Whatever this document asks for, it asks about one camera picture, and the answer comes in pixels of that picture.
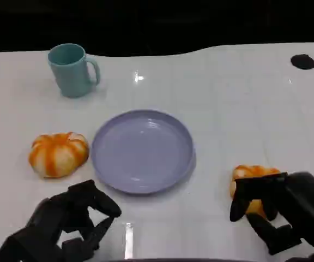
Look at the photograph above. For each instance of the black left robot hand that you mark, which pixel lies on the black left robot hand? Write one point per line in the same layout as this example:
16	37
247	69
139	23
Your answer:
64	210

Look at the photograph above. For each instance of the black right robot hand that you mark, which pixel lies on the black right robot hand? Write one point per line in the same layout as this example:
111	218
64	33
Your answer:
301	202

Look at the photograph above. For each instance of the orange white toy bread roll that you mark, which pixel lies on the orange white toy bread roll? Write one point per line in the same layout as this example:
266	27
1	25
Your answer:
57	155
252	170

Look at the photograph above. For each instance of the lilac plate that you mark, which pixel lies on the lilac plate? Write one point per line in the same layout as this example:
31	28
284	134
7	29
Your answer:
143	152

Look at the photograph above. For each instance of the pale green mug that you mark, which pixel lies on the pale green mug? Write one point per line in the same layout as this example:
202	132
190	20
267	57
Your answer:
68	73

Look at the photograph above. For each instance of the black round table grommet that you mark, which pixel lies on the black round table grommet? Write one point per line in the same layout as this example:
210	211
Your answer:
302	61

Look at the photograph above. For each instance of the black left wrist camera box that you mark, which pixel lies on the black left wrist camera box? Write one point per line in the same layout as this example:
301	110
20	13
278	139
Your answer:
29	245

